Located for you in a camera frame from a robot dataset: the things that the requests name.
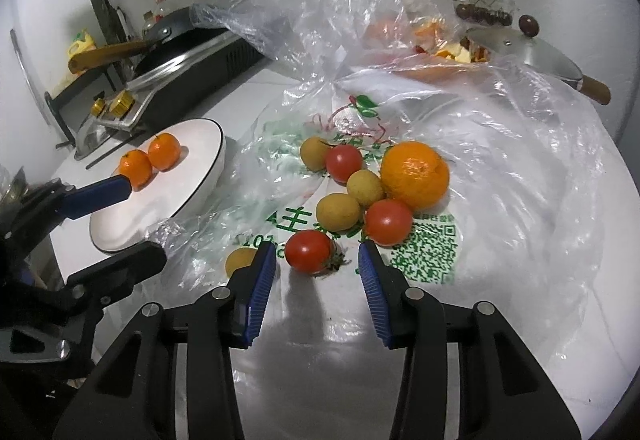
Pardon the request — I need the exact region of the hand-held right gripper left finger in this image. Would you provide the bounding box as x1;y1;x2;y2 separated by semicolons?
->
52;241;278;440

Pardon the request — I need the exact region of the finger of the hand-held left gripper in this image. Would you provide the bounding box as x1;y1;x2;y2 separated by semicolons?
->
65;241;168;321
12;174;135;241

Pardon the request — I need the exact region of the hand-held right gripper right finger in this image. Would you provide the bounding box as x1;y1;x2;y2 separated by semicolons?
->
357;240;583;440

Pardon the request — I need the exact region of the yellow longan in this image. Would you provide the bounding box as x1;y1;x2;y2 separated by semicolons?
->
346;169;386;208
315;193;362;232
299;136;332;171
225;247;258;277

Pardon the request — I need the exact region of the small orange mandarin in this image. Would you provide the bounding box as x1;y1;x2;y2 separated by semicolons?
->
118;149;153;190
148;133;182;172

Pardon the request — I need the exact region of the red cherry tomato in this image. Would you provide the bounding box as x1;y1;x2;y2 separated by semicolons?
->
364;199;414;247
285;229;348;277
325;144;364;183

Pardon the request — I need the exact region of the white plate with dark rim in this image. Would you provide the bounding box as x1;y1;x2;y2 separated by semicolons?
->
89;118;227;255

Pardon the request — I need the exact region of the large orange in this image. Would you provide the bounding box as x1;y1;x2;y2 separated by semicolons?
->
380;141;451;212

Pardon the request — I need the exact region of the green printed plastic bag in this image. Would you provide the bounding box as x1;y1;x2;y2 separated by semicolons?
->
145;55;621;371

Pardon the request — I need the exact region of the clear box of dark fruits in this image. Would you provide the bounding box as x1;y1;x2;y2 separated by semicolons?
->
452;0;516;26

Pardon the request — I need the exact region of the black metal rack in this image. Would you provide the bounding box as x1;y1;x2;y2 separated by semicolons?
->
44;65;131;151

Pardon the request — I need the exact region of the yellow oil bottle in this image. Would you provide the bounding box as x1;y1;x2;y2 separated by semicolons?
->
67;30;97;64

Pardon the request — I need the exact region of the steel induction cooker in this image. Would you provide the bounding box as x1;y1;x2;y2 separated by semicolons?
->
75;28;266;161

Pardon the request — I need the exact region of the pile of cut fruit scraps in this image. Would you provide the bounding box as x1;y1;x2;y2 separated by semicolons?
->
410;15;493;66

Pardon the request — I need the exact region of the black pan with wooden handle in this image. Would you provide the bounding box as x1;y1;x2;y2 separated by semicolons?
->
67;3;241;77

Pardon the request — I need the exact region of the steel utensil with wooden handle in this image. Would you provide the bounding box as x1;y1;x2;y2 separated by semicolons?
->
466;27;612;106

